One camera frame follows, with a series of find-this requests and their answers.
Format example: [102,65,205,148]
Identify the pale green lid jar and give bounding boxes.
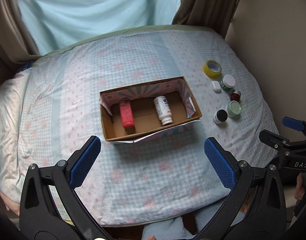
[226,100,241,118]

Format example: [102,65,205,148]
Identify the black lid white jar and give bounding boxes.
[213,109,228,125]

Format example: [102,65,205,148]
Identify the white-lid green jar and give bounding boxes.
[220,74,236,91]

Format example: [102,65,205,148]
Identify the yellow tape roll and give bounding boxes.
[202,60,222,79]

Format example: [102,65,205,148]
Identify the pink red box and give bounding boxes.
[119,100,135,129]

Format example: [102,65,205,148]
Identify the white pill bottle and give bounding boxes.
[154,96,173,126]

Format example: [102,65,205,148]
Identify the person's right hand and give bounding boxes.
[294,173,305,200]

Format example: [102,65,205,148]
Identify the small red jar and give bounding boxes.
[229,89,241,102]

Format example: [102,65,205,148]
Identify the checkered floral bed sheet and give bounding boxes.
[0,29,277,226]

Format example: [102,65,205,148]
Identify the open cardboard box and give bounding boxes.
[100,76,202,144]

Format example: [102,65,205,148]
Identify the left brown curtain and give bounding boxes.
[0,0,41,65]

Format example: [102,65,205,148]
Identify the light blue hanging cloth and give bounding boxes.
[16,0,180,55]

